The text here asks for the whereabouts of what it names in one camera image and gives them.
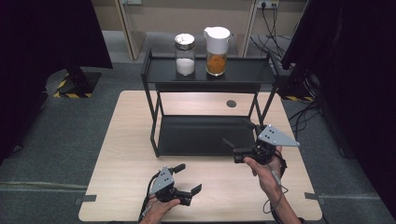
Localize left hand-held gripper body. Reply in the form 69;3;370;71
148;165;193;206

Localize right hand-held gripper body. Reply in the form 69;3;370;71
233;123;301;166

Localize black metal rack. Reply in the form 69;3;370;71
140;48;283;159

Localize glass jar with white cap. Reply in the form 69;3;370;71
203;26;232;77

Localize glass jar with silver lid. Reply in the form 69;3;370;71
174;33;196;77

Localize person's left hand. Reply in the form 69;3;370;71
139;197;182;224

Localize person's right hand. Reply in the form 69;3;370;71
243;146;285;196

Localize stand base with hazard tape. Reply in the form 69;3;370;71
276;74;316;103
53;66;103;99

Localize grey floor tape strip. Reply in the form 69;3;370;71
304;191;327;205
74;194;98;205

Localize black curtain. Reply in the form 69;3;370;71
0;0;114;164
280;0;396;220

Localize beige wooden cabinet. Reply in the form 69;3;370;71
92;0;310;61

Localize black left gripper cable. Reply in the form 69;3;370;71
137;172;163;223

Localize black wrist strap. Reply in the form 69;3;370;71
277;154;289;180

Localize black floor cables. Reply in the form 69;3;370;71
287;101;323;142

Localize grey right gripper cable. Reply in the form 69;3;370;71
262;169;290;217

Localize black power cable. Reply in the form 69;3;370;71
271;5;281;48
262;4;278;45

